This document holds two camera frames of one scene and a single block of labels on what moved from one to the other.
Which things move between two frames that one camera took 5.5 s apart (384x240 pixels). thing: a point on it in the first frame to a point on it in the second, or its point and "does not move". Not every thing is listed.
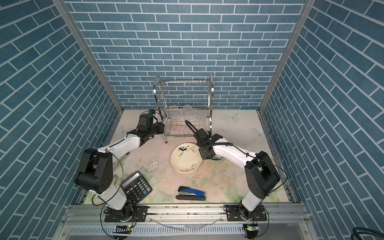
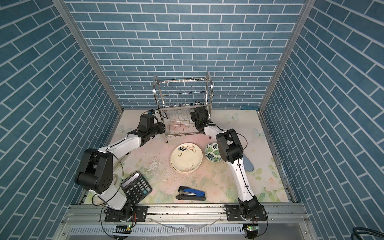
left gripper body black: (157, 129) does not move
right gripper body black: (203, 153) to (194, 116)
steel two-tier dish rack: (181, 101) does not move
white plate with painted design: (186, 158) does not move
